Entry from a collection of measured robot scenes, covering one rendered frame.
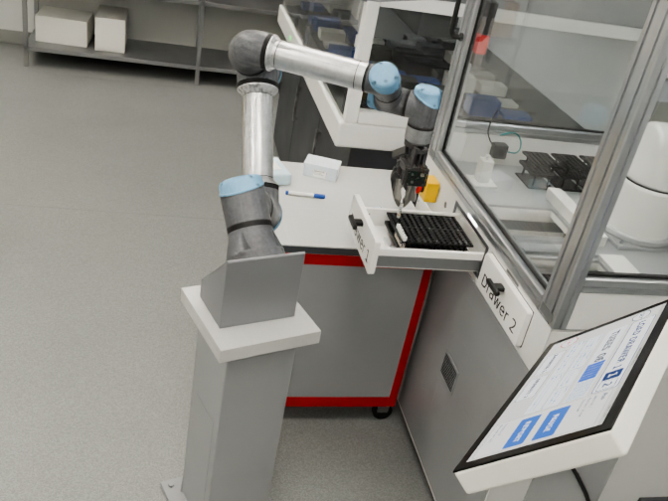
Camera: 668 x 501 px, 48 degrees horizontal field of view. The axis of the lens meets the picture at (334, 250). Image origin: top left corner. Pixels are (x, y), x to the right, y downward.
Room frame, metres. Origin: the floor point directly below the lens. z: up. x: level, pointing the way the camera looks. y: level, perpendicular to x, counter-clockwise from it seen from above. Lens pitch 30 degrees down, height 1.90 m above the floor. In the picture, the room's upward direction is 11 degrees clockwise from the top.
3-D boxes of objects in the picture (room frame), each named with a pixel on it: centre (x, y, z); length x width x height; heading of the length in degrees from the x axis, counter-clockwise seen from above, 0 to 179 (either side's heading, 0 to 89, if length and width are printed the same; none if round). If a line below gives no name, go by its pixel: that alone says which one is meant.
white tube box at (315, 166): (2.56, 0.10, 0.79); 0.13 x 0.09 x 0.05; 86
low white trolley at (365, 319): (2.36, 0.02, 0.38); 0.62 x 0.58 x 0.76; 16
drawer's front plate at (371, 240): (1.96, -0.07, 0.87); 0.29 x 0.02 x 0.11; 16
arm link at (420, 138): (1.98, -0.17, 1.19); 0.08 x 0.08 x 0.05
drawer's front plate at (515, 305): (1.75, -0.47, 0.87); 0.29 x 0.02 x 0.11; 16
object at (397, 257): (2.02, -0.28, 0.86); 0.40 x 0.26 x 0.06; 106
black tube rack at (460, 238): (2.01, -0.27, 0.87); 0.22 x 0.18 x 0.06; 106
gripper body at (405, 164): (1.97, -0.17, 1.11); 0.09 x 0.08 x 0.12; 16
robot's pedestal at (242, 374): (1.63, 0.19, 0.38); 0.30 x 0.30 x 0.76; 35
